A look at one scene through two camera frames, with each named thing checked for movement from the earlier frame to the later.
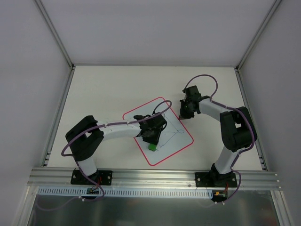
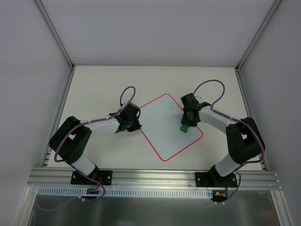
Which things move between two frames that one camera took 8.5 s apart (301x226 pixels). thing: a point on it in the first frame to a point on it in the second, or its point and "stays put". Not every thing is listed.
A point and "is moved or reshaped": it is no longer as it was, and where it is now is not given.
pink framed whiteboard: [175, 137] is moved or reshaped
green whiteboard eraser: [152, 147] to [184, 127]
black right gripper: [185, 107] to [186, 119]
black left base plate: [102, 177] stays put
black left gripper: [151, 134] to [132, 125]
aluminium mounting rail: [136, 178] stays put
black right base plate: [205, 179] stays put
